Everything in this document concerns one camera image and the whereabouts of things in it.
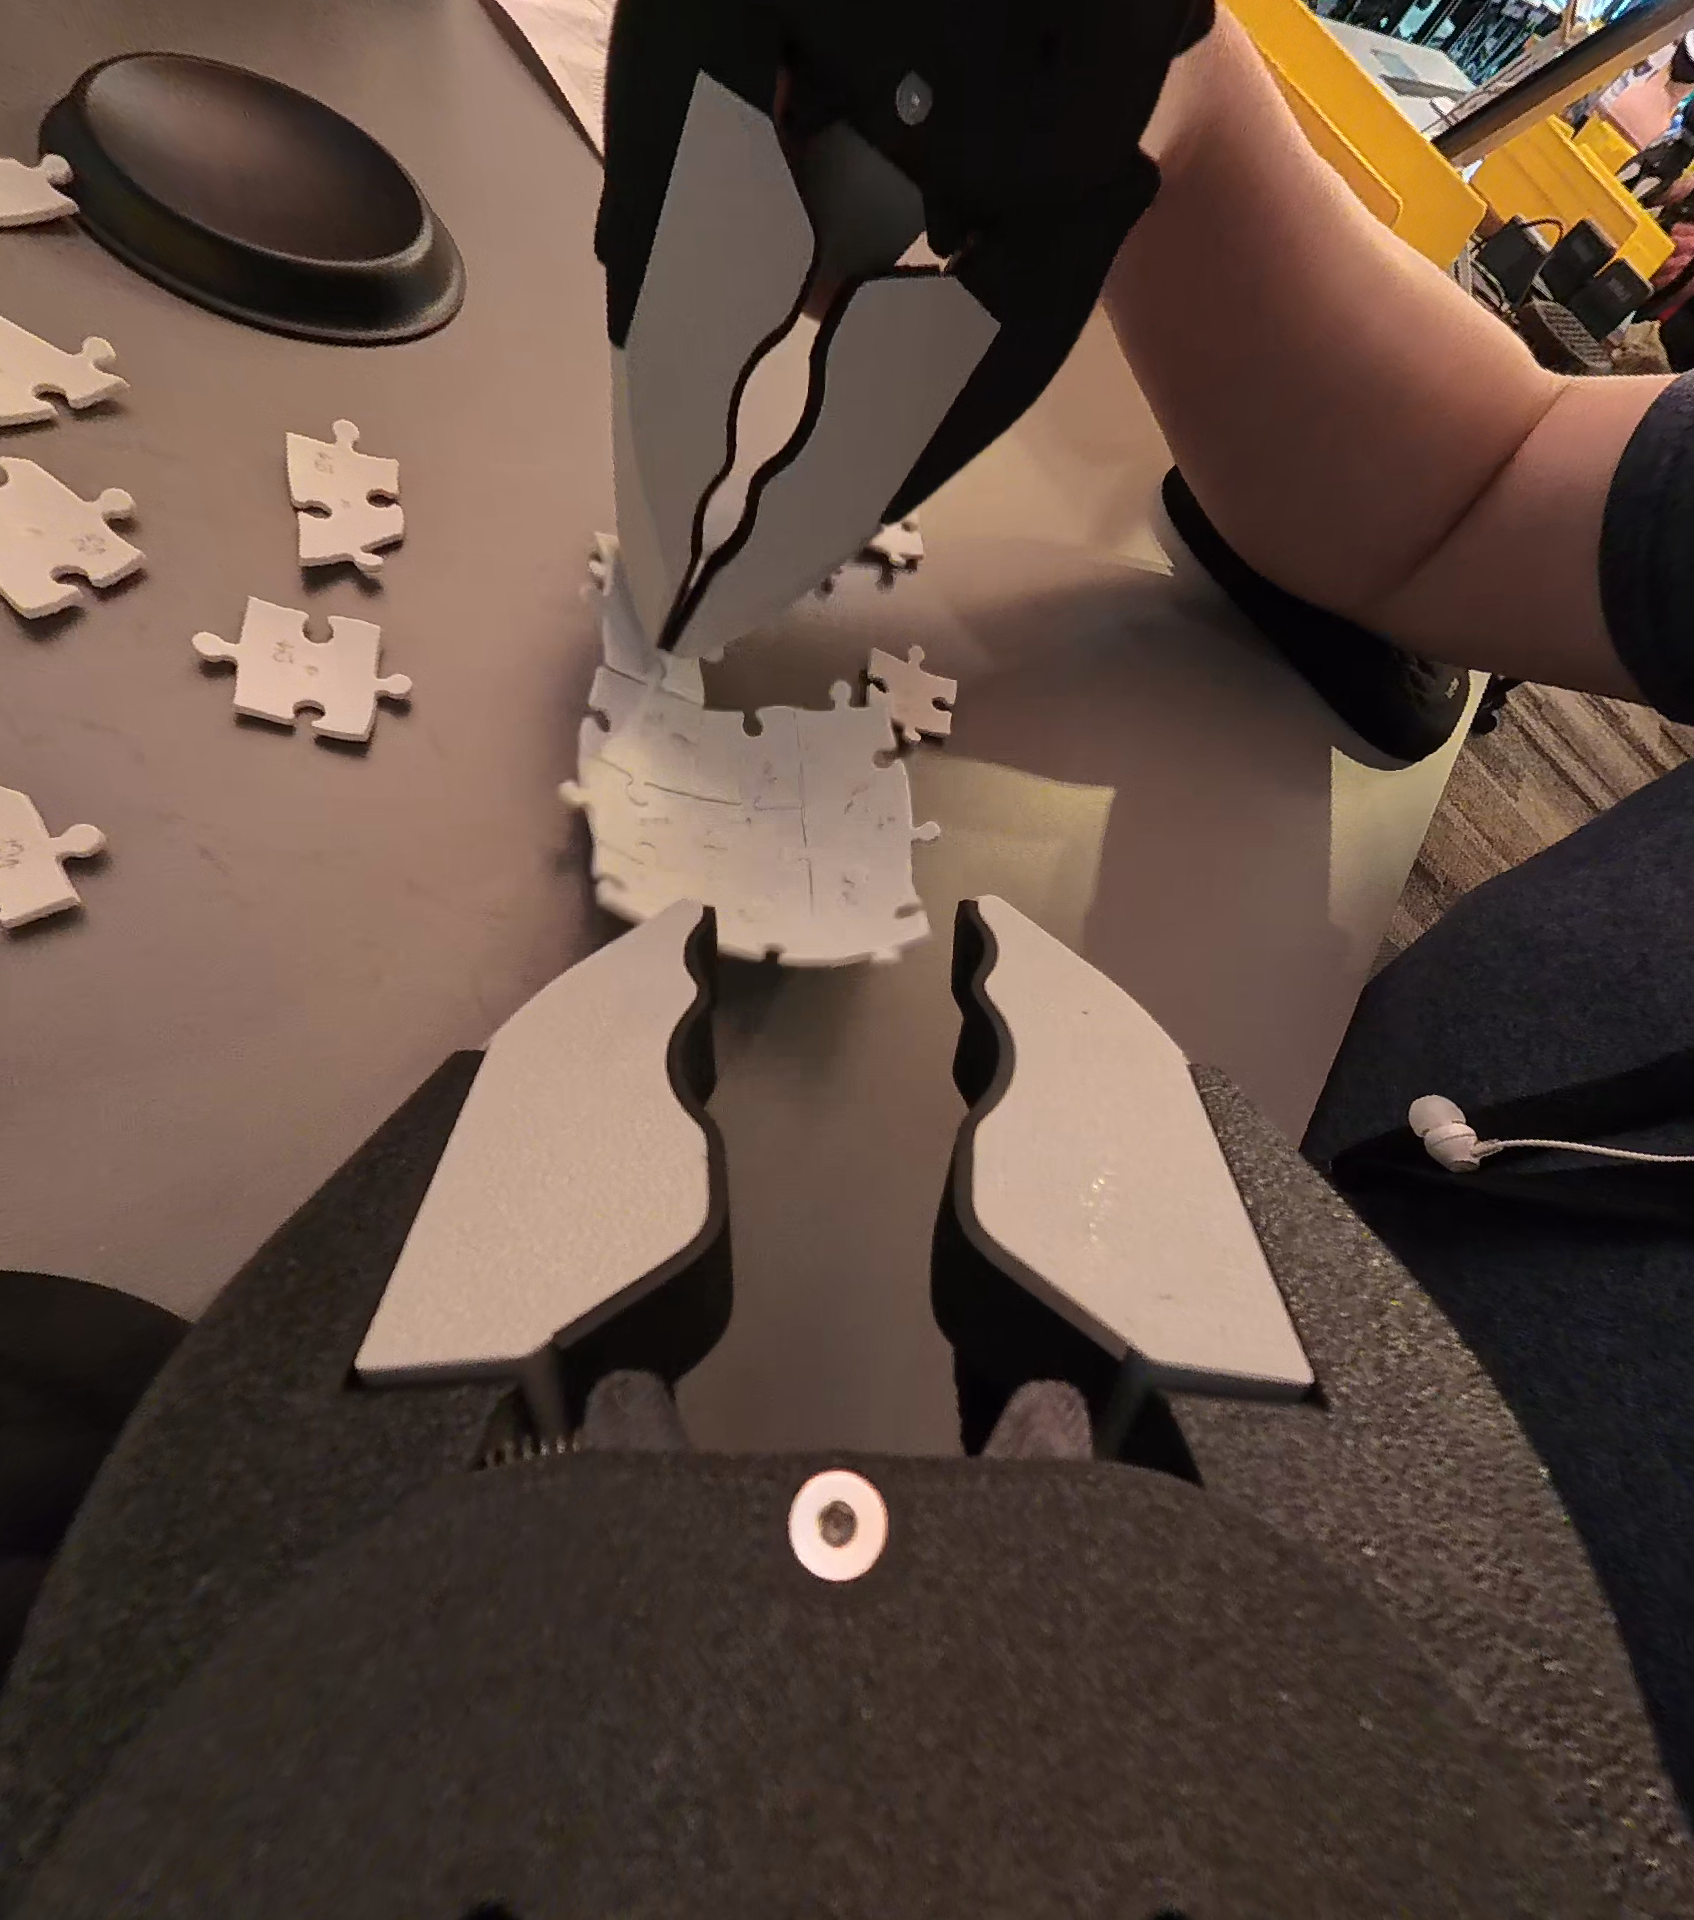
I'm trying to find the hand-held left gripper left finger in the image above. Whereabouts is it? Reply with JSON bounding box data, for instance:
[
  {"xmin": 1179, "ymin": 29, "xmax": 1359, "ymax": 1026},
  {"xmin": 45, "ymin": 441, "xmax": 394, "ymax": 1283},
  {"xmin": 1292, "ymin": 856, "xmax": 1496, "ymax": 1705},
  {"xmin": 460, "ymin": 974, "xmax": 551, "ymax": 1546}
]
[{"xmin": 347, "ymin": 895, "xmax": 737, "ymax": 1406}]

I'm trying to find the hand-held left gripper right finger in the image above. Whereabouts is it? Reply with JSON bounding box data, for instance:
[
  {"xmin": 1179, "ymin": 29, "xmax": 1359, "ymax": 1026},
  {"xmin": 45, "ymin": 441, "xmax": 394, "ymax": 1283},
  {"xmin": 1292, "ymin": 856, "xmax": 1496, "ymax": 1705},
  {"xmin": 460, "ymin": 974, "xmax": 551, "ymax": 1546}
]
[{"xmin": 931, "ymin": 890, "xmax": 1322, "ymax": 1406}]

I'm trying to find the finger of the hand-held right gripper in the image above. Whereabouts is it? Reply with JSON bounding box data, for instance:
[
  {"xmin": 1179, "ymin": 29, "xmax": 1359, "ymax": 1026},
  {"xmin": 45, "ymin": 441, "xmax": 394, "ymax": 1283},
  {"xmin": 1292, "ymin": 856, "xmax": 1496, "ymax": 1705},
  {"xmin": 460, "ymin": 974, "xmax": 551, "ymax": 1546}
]
[
  {"xmin": 617, "ymin": 77, "xmax": 855, "ymax": 662},
  {"xmin": 672, "ymin": 257, "xmax": 1005, "ymax": 662}
]

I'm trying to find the assembled white puzzle section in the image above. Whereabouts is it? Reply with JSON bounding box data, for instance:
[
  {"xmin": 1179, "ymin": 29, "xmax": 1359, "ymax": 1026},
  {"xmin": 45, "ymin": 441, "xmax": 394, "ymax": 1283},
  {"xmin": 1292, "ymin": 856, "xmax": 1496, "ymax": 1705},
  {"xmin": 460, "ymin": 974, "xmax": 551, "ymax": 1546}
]
[{"xmin": 559, "ymin": 535, "xmax": 944, "ymax": 969}]

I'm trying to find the person's right forearm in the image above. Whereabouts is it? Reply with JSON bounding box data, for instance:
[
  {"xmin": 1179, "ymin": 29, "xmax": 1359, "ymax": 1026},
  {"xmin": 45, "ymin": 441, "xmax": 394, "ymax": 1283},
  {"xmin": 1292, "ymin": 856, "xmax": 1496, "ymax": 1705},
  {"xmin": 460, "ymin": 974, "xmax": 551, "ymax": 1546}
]
[{"xmin": 1103, "ymin": 2, "xmax": 1688, "ymax": 708}]

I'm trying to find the black round ball stand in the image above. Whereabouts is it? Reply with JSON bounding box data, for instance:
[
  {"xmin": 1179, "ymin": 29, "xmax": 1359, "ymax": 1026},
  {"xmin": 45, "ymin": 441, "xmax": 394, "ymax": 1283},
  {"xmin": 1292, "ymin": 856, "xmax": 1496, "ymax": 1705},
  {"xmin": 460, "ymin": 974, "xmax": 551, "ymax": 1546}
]
[{"xmin": 38, "ymin": 53, "xmax": 467, "ymax": 345}]

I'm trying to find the scattered loose puzzle pieces group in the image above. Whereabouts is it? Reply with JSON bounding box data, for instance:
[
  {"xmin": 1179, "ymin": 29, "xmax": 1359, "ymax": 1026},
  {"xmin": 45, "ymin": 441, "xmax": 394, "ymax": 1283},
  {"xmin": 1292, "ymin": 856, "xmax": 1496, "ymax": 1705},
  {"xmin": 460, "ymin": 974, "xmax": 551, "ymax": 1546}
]
[{"xmin": 0, "ymin": 137, "xmax": 413, "ymax": 1112}]

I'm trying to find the black chair armrest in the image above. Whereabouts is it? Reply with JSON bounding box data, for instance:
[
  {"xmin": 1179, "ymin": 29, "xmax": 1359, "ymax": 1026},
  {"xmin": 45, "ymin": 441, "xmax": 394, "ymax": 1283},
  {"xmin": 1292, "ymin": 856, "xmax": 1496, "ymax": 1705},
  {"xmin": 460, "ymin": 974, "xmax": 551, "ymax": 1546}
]
[{"xmin": 1160, "ymin": 466, "xmax": 1472, "ymax": 768}]

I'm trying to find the white drawstring cord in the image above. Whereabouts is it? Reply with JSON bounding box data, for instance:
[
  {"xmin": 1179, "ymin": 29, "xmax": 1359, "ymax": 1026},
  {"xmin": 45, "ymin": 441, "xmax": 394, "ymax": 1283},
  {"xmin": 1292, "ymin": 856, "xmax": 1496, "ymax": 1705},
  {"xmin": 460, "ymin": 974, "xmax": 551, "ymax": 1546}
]
[{"xmin": 1403, "ymin": 1094, "xmax": 1694, "ymax": 1178}]

